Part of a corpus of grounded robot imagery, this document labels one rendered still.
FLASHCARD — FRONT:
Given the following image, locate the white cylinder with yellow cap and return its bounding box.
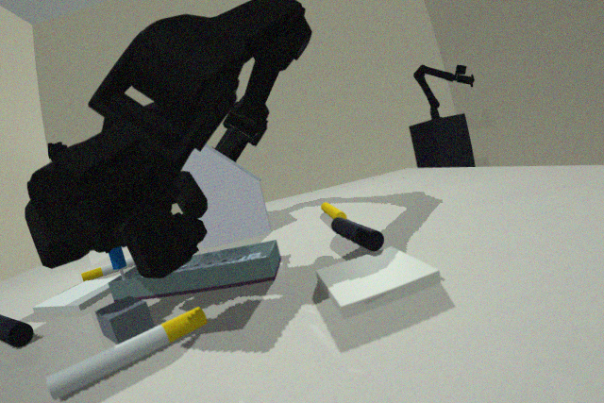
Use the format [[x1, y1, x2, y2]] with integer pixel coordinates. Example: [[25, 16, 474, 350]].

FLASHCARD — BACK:
[[81, 258, 135, 282], [46, 307, 207, 400]]

